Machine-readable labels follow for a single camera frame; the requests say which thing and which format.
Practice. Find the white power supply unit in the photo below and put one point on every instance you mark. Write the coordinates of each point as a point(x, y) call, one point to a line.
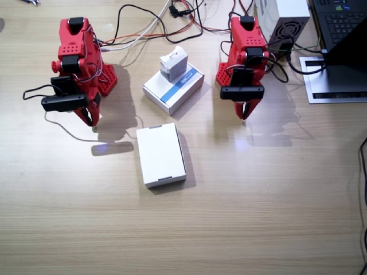
point(286, 11)

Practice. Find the red robot arm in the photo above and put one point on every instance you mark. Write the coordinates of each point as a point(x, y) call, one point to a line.
point(246, 37)
point(71, 37)

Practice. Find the white box with blue stripe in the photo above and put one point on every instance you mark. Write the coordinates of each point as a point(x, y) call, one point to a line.
point(172, 97)

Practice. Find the black webcam on gripper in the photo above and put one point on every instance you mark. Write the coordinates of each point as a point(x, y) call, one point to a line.
point(242, 91)
point(63, 103)

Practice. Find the small white box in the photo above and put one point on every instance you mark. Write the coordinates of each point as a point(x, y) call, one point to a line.
point(173, 64)

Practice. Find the plain white flat box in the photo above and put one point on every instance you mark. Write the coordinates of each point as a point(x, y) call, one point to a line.
point(160, 154)

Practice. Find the black laptop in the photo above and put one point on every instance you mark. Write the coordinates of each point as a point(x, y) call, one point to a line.
point(344, 20)

